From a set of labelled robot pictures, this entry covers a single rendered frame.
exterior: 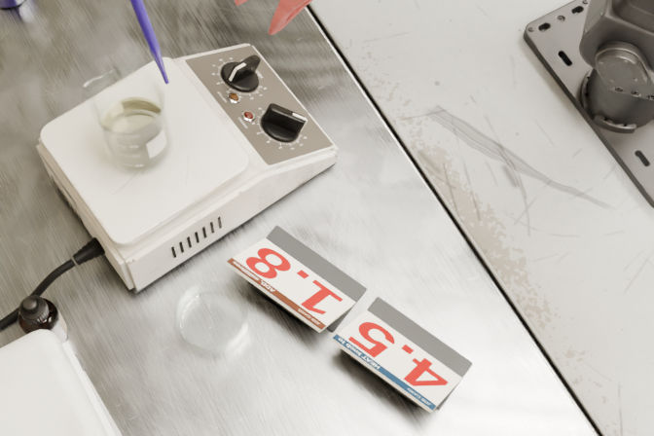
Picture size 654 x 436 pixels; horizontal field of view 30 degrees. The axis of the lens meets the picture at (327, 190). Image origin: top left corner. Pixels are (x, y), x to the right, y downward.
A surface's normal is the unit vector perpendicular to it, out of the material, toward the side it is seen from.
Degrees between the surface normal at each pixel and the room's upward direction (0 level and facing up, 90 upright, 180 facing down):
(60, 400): 0
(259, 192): 90
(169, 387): 0
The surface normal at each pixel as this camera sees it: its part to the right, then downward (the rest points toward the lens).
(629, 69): -0.28, 0.86
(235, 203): 0.59, 0.73
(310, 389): 0.00, -0.44
